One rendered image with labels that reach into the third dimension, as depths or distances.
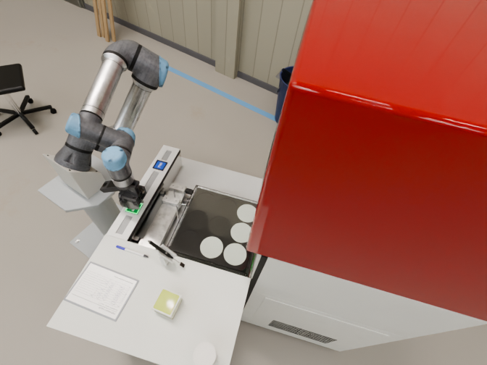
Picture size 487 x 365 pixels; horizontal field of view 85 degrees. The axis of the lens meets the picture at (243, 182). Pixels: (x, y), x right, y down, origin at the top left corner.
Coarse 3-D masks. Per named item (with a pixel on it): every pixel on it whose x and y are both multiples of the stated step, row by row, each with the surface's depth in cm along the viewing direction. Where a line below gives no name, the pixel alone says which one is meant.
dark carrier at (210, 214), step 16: (208, 192) 134; (192, 208) 127; (208, 208) 128; (224, 208) 129; (192, 224) 123; (208, 224) 123; (224, 224) 124; (176, 240) 117; (192, 240) 118; (224, 240) 119
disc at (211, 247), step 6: (204, 240) 118; (210, 240) 118; (216, 240) 119; (204, 246) 117; (210, 246) 117; (216, 246) 117; (222, 246) 117; (204, 252) 115; (210, 252) 115; (216, 252) 116; (210, 258) 114
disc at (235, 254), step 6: (228, 246) 118; (234, 246) 118; (240, 246) 118; (228, 252) 116; (234, 252) 116; (240, 252) 117; (228, 258) 115; (234, 258) 115; (240, 258) 115; (234, 264) 113
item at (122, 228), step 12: (156, 156) 136; (168, 156) 138; (168, 168) 133; (144, 180) 127; (156, 180) 128; (144, 204) 119; (120, 216) 115; (132, 216) 115; (120, 228) 112; (132, 228) 112
